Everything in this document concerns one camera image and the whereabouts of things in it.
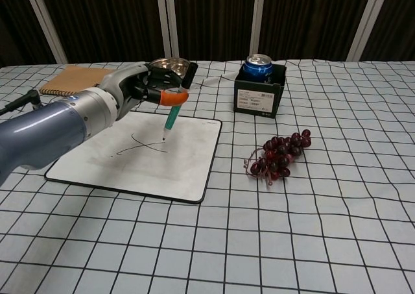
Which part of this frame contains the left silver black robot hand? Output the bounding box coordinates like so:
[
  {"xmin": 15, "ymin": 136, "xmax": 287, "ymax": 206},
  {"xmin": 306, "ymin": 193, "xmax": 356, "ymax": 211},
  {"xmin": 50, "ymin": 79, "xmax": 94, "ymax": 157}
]
[{"xmin": 97, "ymin": 62, "xmax": 190, "ymax": 121}]

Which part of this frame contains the green marker pen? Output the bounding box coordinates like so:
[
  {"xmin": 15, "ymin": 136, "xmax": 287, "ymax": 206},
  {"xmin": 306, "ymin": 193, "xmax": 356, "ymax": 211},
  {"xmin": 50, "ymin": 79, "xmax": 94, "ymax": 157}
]
[{"xmin": 161, "ymin": 62, "xmax": 199, "ymax": 142}]

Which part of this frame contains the stainless steel bowl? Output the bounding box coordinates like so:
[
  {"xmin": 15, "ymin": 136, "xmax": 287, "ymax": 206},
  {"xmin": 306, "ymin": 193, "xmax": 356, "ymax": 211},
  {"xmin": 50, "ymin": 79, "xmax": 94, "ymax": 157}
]
[{"xmin": 148, "ymin": 57, "xmax": 193, "ymax": 80}]

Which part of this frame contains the brown spiral notebook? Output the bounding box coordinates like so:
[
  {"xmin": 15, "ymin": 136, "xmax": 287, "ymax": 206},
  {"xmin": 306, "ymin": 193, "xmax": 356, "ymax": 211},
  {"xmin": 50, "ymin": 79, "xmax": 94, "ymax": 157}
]
[{"xmin": 38, "ymin": 64, "xmax": 117, "ymax": 97}]

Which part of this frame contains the white drawing board black rim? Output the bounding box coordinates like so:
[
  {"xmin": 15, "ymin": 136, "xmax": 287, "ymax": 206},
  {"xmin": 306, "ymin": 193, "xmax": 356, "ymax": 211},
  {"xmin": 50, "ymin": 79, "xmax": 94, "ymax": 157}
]
[{"xmin": 44, "ymin": 111, "xmax": 223, "ymax": 205}]

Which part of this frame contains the blue drink can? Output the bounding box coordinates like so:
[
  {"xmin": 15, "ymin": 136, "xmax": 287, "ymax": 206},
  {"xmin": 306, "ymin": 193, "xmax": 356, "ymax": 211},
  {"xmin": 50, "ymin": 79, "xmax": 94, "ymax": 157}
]
[{"xmin": 243, "ymin": 53, "xmax": 275, "ymax": 84}]

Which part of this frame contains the black cardboard box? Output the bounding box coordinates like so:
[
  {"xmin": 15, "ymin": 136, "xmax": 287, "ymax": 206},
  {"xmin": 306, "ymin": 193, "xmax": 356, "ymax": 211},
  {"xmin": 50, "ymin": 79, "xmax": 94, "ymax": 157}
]
[{"xmin": 233, "ymin": 63, "xmax": 288, "ymax": 118}]

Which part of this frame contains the bunch of purple grapes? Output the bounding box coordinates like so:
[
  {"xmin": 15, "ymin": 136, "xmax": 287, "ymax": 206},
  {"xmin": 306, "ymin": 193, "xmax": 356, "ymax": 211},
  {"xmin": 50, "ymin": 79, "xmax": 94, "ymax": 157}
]
[{"xmin": 243, "ymin": 129, "xmax": 313, "ymax": 186}]

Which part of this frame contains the white black checked tablecloth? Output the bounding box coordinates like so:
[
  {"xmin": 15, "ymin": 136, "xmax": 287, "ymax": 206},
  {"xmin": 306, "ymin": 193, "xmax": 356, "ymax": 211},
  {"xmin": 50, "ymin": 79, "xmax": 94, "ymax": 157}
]
[{"xmin": 0, "ymin": 58, "xmax": 415, "ymax": 294}]

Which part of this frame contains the white partition post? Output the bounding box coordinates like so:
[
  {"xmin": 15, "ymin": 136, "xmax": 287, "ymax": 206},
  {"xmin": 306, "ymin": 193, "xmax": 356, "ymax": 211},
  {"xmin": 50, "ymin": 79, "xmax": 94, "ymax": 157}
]
[
  {"xmin": 21, "ymin": 0, "xmax": 68, "ymax": 65},
  {"xmin": 346, "ymin": 0, "xmax": 385, "ymax": 62},
  {"xmin": 154, "ymin": 0, "xmax": 180, "ymax": 60},
  {"xmin": 248, "ymin": 0, "xmax": 267, "ymax": 58}
]

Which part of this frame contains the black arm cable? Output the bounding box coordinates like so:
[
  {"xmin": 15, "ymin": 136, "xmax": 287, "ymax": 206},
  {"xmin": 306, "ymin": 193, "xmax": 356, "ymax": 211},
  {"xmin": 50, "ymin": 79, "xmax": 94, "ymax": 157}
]
[{"xmin": 0, "ymin": 88, "xmax": 42, "ymax": 117}]

